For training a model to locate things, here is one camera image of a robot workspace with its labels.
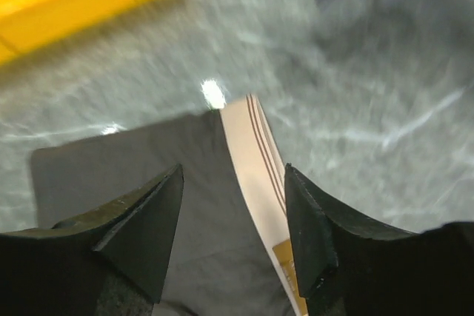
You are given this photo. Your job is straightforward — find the dark grey boxer briefs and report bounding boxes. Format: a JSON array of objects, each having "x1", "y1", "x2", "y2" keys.
[{"x1": 30, "y1": 95, "x2": 307, "y2": 315}]

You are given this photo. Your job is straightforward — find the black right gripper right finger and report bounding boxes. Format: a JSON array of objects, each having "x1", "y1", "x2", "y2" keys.
[{"x1": 284, "y1": 165, "x2": 473, "y2": 315}]

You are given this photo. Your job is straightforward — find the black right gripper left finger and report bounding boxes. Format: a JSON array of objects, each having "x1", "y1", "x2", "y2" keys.
[{"x1": 1, "y1": 165, "x2": 184, "y2": 315}]

